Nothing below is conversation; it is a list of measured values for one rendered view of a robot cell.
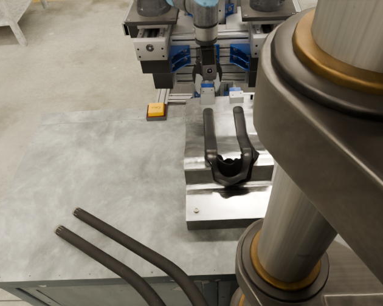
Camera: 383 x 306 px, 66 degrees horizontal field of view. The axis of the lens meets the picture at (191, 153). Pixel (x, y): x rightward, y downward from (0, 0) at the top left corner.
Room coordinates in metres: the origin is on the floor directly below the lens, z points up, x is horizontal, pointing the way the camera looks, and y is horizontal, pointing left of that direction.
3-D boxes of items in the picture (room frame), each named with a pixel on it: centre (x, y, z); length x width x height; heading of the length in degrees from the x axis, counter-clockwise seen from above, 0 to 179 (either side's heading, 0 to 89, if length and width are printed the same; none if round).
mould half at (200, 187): (0.64, -0.11, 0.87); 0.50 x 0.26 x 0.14; 176
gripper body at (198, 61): (0.90, -0.09, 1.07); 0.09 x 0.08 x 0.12; 176
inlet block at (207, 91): (0.91, -0.09, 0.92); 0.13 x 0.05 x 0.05; 175
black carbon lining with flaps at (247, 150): (0.65, -0.12, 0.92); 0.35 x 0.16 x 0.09; 176
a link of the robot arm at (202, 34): (0.89, -0.08, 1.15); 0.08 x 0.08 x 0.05
